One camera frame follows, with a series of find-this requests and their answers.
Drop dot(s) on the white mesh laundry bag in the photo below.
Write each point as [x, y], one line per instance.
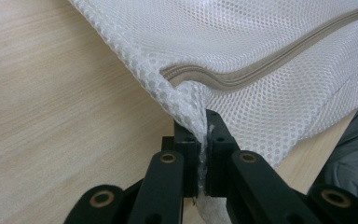
[230, 37]

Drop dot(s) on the dark grey cloth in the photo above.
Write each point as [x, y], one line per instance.
[354, 149]

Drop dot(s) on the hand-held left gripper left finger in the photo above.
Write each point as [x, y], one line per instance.
[186, 155]

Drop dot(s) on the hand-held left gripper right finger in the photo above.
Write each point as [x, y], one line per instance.
[219, 146]

